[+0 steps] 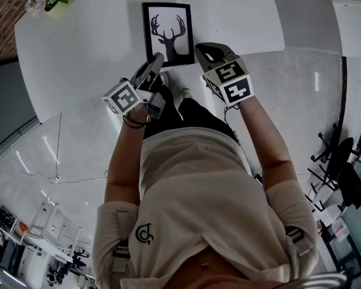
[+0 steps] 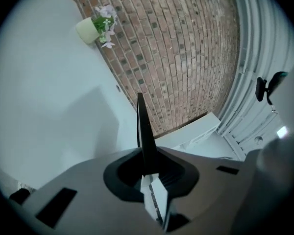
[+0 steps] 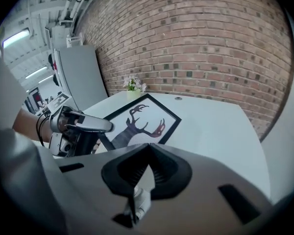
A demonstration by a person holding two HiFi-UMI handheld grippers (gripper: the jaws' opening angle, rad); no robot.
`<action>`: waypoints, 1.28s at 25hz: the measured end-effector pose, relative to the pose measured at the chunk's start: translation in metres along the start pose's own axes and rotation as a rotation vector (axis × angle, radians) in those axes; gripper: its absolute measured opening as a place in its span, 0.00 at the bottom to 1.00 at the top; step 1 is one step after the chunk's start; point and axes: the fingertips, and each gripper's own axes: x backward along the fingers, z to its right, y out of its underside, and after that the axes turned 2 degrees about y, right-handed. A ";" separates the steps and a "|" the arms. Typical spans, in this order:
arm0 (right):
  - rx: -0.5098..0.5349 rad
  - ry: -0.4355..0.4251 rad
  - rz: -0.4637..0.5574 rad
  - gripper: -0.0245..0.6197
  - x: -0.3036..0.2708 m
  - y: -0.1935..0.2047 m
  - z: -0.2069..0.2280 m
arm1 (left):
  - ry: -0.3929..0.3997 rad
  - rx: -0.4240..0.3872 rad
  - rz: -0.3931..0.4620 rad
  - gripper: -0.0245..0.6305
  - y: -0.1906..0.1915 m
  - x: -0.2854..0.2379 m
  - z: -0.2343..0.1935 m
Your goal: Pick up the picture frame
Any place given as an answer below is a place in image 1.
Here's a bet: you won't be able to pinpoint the person's right forearm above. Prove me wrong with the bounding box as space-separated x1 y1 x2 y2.
236 95 299 193

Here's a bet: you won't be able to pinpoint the round white table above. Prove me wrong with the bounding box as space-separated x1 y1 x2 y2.
14 0 286 125

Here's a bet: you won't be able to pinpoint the black office chair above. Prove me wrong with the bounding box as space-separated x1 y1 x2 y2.
307 123 361 214

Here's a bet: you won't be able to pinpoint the white frame table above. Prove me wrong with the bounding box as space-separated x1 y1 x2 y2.
17 201 82 262

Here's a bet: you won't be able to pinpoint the framed deer silhouette picture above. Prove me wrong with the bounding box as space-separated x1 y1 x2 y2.
141 1 197 69

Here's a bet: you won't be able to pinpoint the black wrist bands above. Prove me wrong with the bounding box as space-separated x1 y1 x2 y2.
122 114 149 129

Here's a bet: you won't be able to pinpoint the black trousers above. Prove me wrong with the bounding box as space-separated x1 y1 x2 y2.
142 84 243 151

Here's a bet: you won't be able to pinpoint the silver metal tube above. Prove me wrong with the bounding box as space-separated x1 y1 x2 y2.
276 271 349 289

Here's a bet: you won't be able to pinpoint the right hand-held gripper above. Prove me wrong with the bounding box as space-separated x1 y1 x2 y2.
194 42 255 107

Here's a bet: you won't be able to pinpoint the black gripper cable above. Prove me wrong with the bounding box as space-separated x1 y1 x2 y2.
223 103 240 123

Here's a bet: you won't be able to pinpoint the white rectangular table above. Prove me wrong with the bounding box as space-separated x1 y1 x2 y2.
332 0 361 60

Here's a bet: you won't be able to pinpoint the grey harness strap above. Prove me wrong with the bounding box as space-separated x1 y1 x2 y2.
112 210 132 276
283 224 314 258

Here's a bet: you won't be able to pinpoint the person's left hand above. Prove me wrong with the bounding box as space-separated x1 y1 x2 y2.
127 101 153 123

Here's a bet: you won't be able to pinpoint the white t-shirt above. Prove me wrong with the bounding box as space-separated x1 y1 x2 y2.
91 126 320 289

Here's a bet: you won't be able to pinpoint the person's left forearm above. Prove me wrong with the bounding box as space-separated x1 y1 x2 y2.
103 113 150 206

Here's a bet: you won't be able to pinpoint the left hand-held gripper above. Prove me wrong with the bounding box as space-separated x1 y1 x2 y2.
101 52 167 120

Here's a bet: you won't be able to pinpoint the thin floor cable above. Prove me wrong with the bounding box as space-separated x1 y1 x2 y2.
17 112 110 185

